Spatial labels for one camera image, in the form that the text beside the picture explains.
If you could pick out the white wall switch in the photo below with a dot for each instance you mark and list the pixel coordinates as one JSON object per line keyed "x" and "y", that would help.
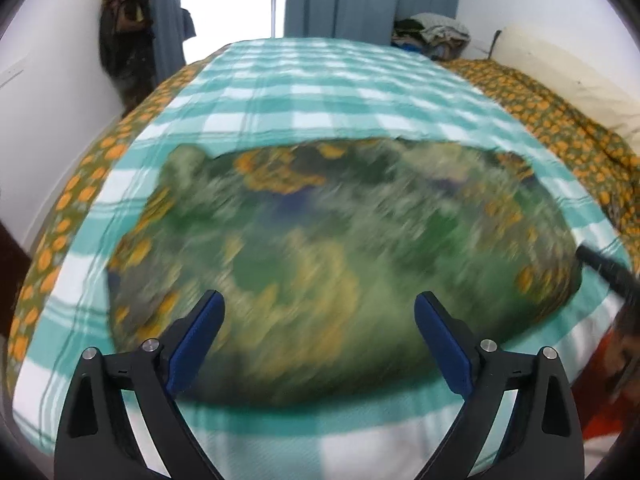
{"x": 11, "y": 76}

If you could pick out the cream pillow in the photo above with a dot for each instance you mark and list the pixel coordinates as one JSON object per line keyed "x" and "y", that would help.
{"x": 565, "y": 67}

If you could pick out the blue curtain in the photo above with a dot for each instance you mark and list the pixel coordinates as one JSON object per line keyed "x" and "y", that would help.
{"x": 167, "y": 15}
{"x": 370, "y": 0}

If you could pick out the orange floral bed sheet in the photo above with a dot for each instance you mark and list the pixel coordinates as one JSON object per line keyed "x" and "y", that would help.
{"x": 75, "y": 200}

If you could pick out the dark wooden cabinet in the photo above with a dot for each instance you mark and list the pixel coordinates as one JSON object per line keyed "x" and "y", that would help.
{"x": 12, "y": 280}

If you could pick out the clothes hanging on wall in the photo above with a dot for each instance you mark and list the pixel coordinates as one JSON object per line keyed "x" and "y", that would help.
{"x": 125, "y": 35}

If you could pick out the teal checkered blanket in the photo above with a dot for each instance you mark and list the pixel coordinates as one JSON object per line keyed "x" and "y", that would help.
{"x": 320, "y": 90}

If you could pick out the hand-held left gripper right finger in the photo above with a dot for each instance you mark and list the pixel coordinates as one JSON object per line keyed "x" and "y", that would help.
{"x": 445, "y": 347}

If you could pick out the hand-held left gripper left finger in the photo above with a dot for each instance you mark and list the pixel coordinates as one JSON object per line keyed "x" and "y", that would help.
{"x": 192, "y": 347}

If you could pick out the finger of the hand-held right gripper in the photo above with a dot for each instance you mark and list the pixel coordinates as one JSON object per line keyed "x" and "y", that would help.
{"x": 607, "y": 272}

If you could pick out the orange floral quilt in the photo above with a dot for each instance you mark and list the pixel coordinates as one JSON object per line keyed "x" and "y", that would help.
{"x": 565, "y": 115}

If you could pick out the pile of clothes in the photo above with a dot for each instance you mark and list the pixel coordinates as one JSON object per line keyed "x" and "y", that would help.
{"x": 432, "y": 35}

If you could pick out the green patterned padded jacket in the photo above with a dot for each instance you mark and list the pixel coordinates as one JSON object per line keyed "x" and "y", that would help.
{"x": 340, "y": 270}

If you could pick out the dark blue hanging garment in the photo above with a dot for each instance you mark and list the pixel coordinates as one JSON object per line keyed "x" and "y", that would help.
{"x": 187, "y": 24}

